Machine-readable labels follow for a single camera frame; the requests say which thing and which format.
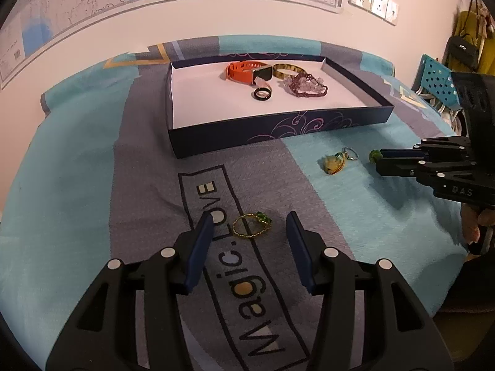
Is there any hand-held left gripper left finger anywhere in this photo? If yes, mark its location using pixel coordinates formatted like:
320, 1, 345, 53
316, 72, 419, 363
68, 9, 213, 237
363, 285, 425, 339
46, 213, 214, 371

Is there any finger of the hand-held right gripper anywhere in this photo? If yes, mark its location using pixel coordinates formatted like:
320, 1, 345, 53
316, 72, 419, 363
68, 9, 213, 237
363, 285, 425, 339
375, 158, 427, 179
381, 147, 427, 160

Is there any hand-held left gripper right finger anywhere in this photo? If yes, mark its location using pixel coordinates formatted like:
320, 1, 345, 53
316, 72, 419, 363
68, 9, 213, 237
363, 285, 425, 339
286, 211, 453, 371

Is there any gold ring with green bead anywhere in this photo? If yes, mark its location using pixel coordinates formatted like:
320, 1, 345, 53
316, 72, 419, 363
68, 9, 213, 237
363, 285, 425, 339
231, 211, 273, 239

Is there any purple bead bracelet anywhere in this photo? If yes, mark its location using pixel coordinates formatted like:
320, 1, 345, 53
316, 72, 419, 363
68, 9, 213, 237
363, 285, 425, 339
284, 72, 329, 98

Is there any clear crystal bracelet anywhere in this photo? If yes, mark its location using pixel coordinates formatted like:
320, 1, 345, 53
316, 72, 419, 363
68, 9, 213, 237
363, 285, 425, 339
284, 77, 322, 91

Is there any brass bangle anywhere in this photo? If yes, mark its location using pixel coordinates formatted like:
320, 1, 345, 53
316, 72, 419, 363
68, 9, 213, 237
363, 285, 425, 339
273, 63, 305, 79

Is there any dark blue shallow cardboard box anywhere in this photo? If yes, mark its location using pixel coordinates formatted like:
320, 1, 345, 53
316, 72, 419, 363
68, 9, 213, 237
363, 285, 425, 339
167, 55, 395, 159

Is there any orange smart band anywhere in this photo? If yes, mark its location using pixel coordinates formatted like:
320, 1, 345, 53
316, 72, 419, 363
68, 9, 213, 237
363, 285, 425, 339
225, 61, 273, 85

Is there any person's right hand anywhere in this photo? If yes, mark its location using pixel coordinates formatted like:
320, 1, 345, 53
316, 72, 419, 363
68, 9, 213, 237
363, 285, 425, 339
461, 203, 495, 245

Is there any blue perforated chair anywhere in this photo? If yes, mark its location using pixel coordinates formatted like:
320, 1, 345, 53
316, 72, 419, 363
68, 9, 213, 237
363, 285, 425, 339
411, 54, 465, 109

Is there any black handbag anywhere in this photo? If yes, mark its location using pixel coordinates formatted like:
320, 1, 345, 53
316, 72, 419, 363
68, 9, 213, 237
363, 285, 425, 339
448, 36, 481, 71

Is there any yellow hanging bag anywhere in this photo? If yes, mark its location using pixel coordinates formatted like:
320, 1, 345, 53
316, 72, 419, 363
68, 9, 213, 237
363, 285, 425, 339
452, 0, 495, 74

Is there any printed blue grey blanket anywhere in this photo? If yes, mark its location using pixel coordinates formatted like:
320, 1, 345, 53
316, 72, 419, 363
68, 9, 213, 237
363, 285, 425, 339
0, 35, 470, 371

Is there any dark cloth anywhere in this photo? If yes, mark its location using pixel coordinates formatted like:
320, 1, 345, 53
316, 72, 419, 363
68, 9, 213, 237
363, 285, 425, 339
435, 253, 495, 371

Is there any yellow charm keychain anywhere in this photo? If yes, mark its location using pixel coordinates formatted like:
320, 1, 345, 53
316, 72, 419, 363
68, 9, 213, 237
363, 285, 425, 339
322, 146, 360, 176

